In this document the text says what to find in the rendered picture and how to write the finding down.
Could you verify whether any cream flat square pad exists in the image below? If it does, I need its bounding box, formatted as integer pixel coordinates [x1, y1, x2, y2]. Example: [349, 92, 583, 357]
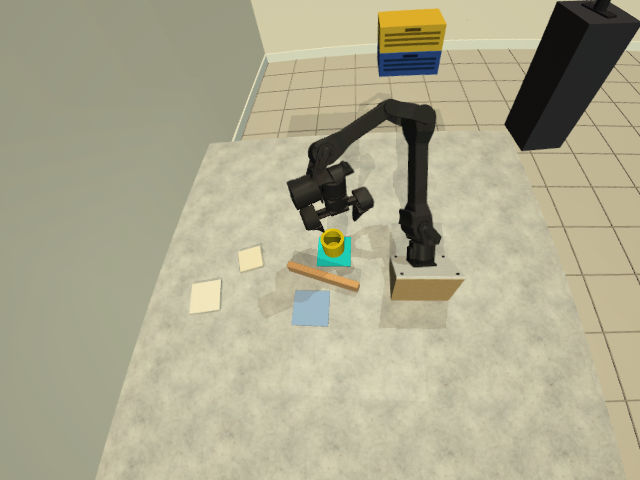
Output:
[189, 279, 222, 314]

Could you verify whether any orange wooden bar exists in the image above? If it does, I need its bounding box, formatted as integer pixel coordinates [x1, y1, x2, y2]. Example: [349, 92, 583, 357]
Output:
[287, 261, 360, 293]

